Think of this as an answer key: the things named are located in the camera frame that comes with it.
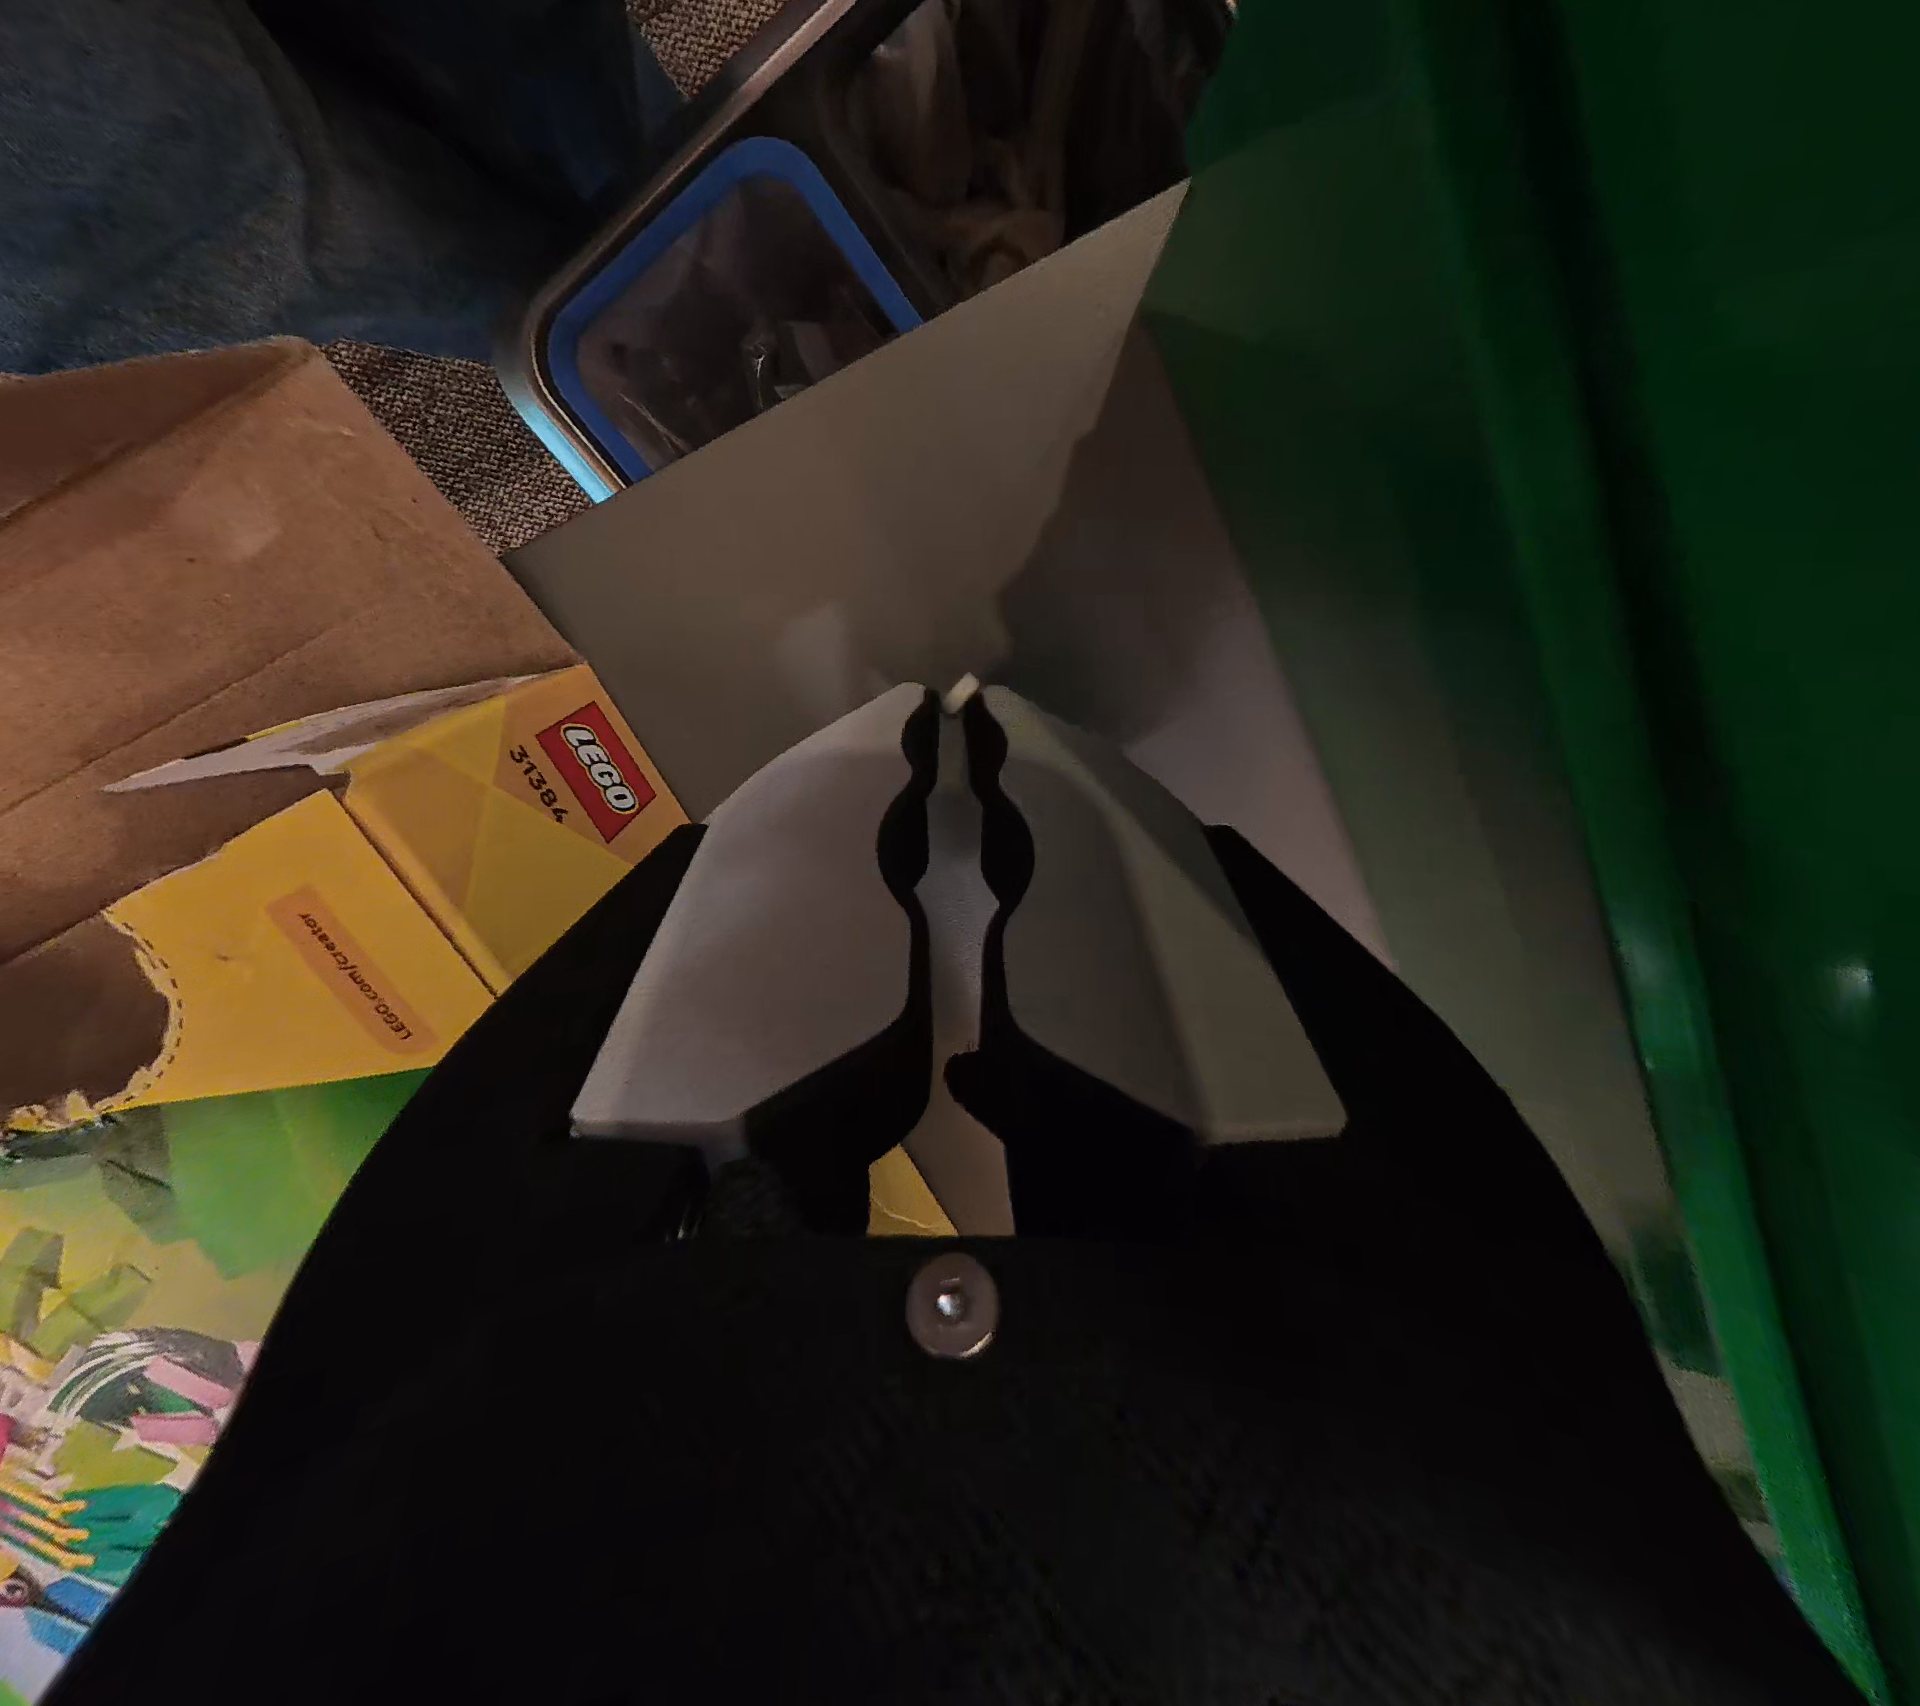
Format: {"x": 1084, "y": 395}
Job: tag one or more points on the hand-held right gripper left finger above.
{"x": 720, "y": 972}

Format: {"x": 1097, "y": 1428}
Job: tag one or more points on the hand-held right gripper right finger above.
{"x": 1186, "y": 988}

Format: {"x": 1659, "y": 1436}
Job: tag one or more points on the grey desk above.
{"x": 901, "y": 507}

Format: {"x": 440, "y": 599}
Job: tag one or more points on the yellow brick set box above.
{"x": 301, "y": 926}

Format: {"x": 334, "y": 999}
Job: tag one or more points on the stacked green plastic bins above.
{"x": 1576, "y": 538}

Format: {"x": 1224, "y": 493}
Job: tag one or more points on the silver trash bin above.
{"x": 961, "y": 88}

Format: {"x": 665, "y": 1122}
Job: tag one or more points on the dark blue cloth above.
{"x": 226, "y": 88}

